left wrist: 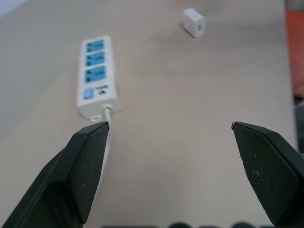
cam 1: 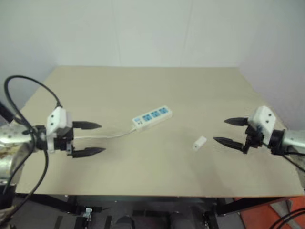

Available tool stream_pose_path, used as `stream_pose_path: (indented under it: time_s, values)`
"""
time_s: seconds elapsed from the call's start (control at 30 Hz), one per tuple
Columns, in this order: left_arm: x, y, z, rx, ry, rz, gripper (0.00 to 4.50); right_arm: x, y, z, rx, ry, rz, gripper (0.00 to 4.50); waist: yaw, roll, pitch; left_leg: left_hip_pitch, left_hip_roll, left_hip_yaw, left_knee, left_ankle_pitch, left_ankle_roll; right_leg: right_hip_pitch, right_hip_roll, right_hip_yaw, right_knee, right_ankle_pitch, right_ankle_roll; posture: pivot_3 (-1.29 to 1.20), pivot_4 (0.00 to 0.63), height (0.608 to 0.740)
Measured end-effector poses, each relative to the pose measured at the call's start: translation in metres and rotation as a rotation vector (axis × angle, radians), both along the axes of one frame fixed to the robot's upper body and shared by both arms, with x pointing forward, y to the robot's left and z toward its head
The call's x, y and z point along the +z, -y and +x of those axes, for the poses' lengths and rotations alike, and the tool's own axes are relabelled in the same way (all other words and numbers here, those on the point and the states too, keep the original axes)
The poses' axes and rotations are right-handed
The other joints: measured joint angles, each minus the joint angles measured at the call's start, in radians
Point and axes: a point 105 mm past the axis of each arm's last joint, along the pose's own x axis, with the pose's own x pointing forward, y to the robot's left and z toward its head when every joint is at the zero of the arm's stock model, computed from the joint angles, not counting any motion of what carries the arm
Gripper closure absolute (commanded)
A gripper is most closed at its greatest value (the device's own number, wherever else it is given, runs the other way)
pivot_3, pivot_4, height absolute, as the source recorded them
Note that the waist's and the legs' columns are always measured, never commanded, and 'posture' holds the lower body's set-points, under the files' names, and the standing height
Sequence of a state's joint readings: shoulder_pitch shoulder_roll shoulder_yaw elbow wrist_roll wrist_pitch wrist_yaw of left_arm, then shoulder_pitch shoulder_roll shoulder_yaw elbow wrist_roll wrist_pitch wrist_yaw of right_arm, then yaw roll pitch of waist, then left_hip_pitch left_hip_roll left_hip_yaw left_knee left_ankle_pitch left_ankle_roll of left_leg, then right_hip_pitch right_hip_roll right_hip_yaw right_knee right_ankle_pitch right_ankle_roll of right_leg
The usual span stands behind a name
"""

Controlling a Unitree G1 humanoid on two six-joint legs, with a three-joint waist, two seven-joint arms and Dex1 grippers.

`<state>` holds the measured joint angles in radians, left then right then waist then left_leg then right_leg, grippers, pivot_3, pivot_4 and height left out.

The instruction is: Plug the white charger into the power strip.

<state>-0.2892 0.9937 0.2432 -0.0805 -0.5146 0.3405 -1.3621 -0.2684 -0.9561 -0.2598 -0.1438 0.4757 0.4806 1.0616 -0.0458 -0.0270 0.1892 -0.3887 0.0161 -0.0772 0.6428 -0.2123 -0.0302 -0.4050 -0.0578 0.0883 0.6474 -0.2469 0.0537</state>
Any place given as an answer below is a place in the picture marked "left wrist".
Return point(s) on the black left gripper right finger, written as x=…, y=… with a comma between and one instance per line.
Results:
x=268, y=171

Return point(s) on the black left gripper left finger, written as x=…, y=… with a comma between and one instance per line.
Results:
x=71, y=175

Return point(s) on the white power strip blue sockets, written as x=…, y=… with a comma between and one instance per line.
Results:
x=96, y=78

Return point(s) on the red object beside table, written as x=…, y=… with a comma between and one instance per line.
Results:
x=295, y=50

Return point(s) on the white charger adapter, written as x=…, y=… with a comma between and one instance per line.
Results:
x=193, y=22

